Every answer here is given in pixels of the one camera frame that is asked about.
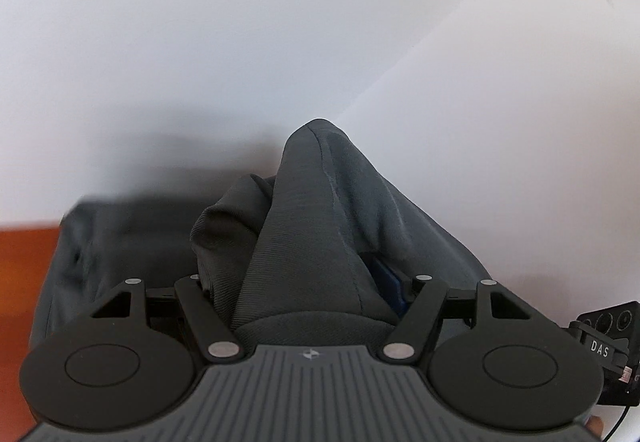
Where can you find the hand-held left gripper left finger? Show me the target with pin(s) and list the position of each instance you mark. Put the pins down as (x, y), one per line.
(192, 294)

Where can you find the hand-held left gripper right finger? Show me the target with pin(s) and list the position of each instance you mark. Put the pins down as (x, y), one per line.
(390, 284)

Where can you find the dark grey jacket tan lining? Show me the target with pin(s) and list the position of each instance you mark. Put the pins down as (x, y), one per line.
(310, 222)

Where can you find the person's right hand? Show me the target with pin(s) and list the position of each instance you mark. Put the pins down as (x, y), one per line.
(594, 427)

